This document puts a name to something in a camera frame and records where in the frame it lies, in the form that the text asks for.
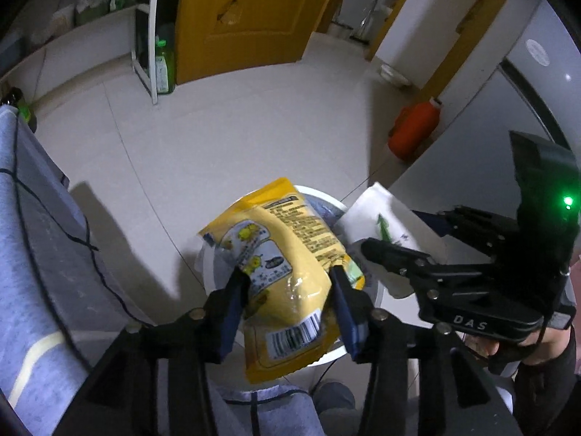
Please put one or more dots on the small white container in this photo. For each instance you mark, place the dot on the small white container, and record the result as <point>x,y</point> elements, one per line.
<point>395,75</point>

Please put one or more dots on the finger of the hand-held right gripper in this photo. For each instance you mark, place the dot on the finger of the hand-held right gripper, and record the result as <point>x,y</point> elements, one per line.
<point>472,229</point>
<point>395,259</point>

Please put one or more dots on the person's right hand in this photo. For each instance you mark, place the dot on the person's right hand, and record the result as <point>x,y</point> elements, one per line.
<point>553,345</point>

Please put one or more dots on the grey refrigerator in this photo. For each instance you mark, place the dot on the grey refrigerator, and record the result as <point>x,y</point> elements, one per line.
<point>522,113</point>

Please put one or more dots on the person's leg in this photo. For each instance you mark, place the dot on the person's leg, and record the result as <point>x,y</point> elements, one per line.
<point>333,399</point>

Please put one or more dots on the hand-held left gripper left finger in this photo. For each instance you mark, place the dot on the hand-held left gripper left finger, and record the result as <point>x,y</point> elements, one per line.
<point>231,313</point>

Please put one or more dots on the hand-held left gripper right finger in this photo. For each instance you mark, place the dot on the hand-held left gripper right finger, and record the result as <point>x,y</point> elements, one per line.
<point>347,322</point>

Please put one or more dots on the green detergent bottle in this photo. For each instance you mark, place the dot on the green detergent bottle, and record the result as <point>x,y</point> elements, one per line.
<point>163,72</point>

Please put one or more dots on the yellow snack packet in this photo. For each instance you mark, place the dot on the yellow snack packet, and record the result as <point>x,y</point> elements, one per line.
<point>290,254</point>

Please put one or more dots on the yellow wooden door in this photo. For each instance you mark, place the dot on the yellow wooden door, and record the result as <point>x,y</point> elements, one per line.
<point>254,22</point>

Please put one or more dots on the blue checked tablecloth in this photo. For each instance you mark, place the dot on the blue checked tablecloth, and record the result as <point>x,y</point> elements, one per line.
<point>36,236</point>

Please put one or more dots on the person's right forearm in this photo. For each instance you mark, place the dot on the person's right forearm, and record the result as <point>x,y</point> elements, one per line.
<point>549,395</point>

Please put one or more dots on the white trash bin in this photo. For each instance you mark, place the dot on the white trash bin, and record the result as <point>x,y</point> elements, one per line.
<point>209,272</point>

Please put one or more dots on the orange plastic canister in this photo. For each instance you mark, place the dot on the orange plastic canister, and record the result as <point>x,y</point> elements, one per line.
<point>413,127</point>

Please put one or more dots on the wooden door frame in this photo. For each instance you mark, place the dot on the wooden door frame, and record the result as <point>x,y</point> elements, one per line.
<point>481,27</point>

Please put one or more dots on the white metal shelf unit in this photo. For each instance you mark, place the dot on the white metal shelf unit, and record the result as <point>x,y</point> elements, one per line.
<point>90,27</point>

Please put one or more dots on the white paper cup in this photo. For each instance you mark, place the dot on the white paper cup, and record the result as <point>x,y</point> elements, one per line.
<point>381,209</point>

